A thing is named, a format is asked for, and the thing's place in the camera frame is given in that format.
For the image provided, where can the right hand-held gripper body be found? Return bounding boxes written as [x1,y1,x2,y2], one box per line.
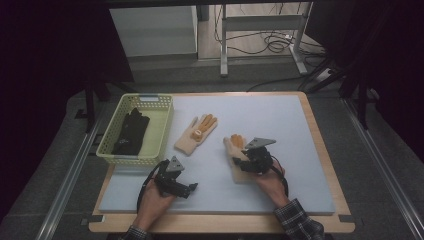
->
[239,137,278,175]

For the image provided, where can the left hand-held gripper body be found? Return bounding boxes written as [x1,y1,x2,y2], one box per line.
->
[153,155,186,198]

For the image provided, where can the cream glove with orange fingers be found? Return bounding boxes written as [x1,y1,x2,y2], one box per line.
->
[222,133,258,185]

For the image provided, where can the pale yellow plastic basket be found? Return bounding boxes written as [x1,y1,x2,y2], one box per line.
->
[95,93,175,167]

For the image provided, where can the black glove with pale print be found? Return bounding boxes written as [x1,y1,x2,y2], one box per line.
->
[114,111,151,156]

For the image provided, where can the plain black glove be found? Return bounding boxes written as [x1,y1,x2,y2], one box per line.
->
[111,107,143,155]

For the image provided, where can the person's right hand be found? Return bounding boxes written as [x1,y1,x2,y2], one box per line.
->
[253,159,291,209]

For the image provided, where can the person's left hand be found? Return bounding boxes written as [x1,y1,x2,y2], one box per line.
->
[132,179,178,232]

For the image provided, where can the cream glove with round ornament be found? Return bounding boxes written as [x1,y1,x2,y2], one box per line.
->
[173,113,218,157]

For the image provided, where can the white foam mat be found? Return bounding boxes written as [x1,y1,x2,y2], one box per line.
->
[98,94,336,216]

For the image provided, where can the white power strip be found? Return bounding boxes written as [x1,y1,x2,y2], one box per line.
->
[314,67,334,83]

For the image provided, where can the black stand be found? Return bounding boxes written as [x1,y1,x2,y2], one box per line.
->
[83,74,136,134]
[297,56,372,131]

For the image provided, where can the white cabinet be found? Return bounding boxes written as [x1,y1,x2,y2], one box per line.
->
[109,5,199,58]

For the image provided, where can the dark curtain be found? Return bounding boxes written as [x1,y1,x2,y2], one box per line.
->
[0,0,135,223]
[305,0,424,164]

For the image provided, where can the left hand-held gripper black cable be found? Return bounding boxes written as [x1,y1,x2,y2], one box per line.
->
[136,159,168,213]

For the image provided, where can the hand-held gripper black cable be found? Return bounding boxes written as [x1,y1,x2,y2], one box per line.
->
[270,155,290,198]
[136,159,168,213]

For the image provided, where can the right hand-held gripper black cable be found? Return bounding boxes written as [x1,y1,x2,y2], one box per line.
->
[270,155,290,198]

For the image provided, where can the aluminium rail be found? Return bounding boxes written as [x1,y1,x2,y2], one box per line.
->
[34,113,105,240]
[341,98,424,240]

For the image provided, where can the tangled black floor cables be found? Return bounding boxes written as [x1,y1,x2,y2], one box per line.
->
[213,3,326,57]

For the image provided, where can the grey metal desk frame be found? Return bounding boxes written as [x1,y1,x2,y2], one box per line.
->
[219,2,314,78]

